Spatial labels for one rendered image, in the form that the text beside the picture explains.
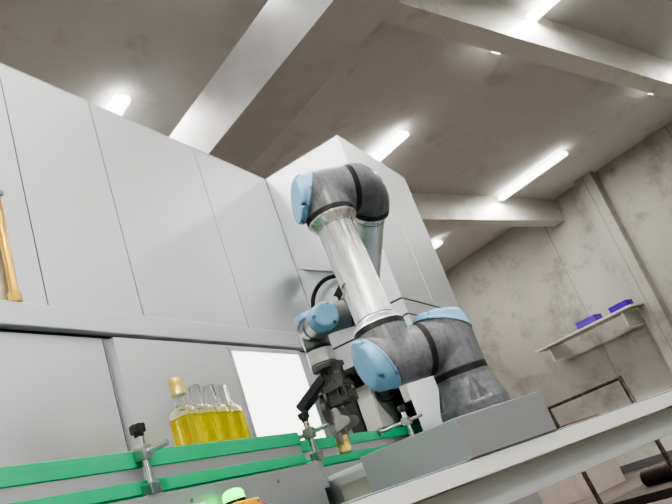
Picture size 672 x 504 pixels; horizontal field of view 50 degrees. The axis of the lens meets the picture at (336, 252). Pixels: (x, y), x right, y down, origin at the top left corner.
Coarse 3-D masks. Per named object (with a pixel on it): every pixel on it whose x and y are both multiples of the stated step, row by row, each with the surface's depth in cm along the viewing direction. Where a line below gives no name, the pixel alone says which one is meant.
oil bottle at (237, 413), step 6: (228, 402) 183; (234, 402) 184; (234, 408) 182; (240, 408) 184; (234, 414) 181; (240, 414) 183; (234, 420) 180; (240, 420) 182; (240, 426) 181; (246, 426) 183; (240, 432) 179; (246, 432) 181; (240, 438) 178
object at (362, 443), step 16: (368, 432) 236; (384, 432) 246; (400, 432) 257; (416, 432) 269; (304, 448) 198; (320, 448) 206; (336, 448) 214; (352, 448) 222; (368, 448) 231; (304, 464) 195
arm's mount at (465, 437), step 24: (504, 408) 140; (528, 408) 144; (432, 432) 134; (456, 432) 130; (480, 432) 132; (504, 432) 136; (528, 432) 140; (384, 456) 144; (408, 456) 139; (432, 456) 134; (456, 456) 130; (384, 480) 144
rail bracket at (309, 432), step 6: (300, 414) 183; (306, 414) 183; (300, 420) 184; (306, 420) 183; (306, 426) 183; (312, 426) 183; (318, 426) 182; (324, 426) 181; (306, 432) 182; (312, 432) 182; (300, 438) 183; (306, 438) 182; (312, 438) 182; (312, 444) 181; (312, 450) 181; (312, 456) 180; (318, 456) 179
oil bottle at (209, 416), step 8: (200, 408) 171; (208, 408) 173; (208, 416) 171; (216, 416) 174; (208, 424) 170; (216, 424) 172; (208, 432) 169; (216, 432) 171; (208, 440) 168; (216, 440) 169; (224, 440) 172
